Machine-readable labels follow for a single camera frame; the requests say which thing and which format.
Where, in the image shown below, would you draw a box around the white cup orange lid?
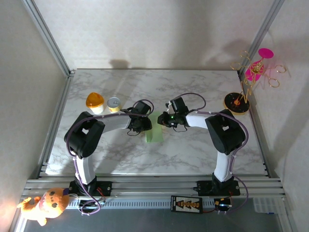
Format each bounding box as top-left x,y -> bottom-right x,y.
85,92 -> 105,115

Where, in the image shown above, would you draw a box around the red black wire pair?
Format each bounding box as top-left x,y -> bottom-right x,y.
96,187 -> 107,202

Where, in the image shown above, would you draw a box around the orange plush toy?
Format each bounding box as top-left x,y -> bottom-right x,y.
16,188 -> 70,227

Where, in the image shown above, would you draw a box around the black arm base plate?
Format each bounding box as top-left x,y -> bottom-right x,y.
197,180 -> 241,197
69,180 -> 113,197

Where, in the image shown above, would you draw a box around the grey slotted cable duct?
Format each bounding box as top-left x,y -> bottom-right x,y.
65,198 -> 218,210

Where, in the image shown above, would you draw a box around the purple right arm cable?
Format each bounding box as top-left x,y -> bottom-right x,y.
177,93 -> 250,215

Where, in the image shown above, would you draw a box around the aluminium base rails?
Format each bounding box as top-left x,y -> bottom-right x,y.
21,175 -> 289,201

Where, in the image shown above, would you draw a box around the tin can yellow label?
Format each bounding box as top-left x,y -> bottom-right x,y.
107,97 -> 122,114

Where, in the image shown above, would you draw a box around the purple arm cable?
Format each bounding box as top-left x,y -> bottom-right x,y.
65,99 -> 155,216
177,93 -> 250,215

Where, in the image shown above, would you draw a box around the pink plastic glass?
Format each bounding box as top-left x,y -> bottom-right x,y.
244,48 -> 275,82

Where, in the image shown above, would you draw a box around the gold wire stand black base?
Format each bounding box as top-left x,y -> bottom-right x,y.
223,50 -> 287,116

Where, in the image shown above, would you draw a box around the black orange power board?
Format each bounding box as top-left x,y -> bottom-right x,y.
170,195 -> 203,214

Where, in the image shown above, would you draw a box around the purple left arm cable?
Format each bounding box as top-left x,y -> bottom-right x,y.
65,99 -> 155,216

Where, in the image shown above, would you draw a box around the aluminium table side rail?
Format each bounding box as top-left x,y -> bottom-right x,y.
36,70 -> 77,179
238,70 -> 273,179

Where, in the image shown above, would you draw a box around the clear plastic box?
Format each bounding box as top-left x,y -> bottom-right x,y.
252,197 -> 279,215

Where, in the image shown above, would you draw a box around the aluminium frame post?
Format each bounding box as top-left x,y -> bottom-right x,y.
238,0 -> 285,75
23,0 -> 76,77

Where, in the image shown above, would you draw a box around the black yellow connector module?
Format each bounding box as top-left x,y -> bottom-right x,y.
214,197 -> 233,210

